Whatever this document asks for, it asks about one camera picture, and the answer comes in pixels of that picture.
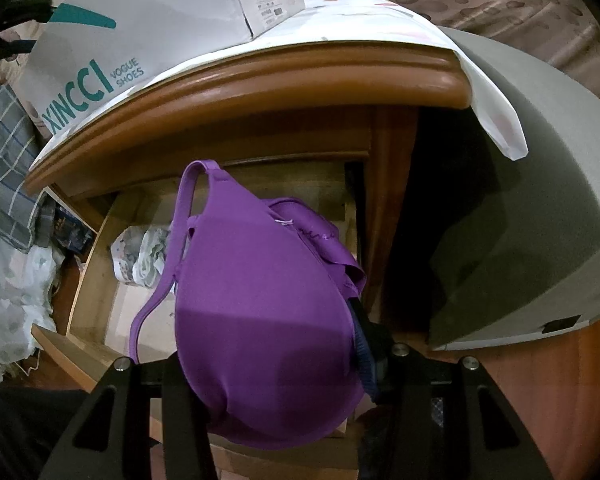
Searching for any white nightstand cover sheet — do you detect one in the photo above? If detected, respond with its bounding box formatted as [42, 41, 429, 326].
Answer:
[30, 0, 528, 161]

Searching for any dark blue packet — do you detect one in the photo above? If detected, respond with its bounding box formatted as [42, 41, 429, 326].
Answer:
[50, 202, 98, 256]

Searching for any grey plaid cloth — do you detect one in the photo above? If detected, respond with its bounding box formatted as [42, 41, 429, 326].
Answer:
[0, 85, 56, 253]

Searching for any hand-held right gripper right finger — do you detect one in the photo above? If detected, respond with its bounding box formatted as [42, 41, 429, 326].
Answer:
[347, 297, 556, 480]

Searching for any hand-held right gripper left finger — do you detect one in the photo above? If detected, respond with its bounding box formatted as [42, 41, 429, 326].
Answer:
[45, 355, 218, 480]

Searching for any purple bra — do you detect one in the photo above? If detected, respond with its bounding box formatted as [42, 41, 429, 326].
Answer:
[130, 160, 368, 451]

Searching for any wooden drawer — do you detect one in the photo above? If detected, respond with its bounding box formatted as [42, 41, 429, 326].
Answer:
[30, 157, 366, 480]

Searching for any wooden nightstand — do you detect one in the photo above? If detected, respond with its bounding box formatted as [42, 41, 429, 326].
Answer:
[25, 42, 473, 351]

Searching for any person's dark clothing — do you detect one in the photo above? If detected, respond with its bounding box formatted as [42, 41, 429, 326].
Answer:
[0, 385, 98, 480]

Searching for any white shoe box teal print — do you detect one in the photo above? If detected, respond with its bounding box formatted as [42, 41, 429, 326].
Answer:
[17, 0, 307, 141]

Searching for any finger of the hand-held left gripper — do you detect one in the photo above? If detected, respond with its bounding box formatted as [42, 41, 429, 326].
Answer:
[0, 37, 38, 58]
[0, 0, 56, 23]

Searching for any white patterned rolled cloth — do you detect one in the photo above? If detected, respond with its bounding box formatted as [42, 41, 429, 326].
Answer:
[111, 225, 173, 288]

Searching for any large grey box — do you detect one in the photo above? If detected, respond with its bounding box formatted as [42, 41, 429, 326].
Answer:
[427, 27, 600, 352]

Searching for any white sheer leaf-print fabric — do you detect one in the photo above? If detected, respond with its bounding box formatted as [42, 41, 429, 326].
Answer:
[0, 220, 66, 386]

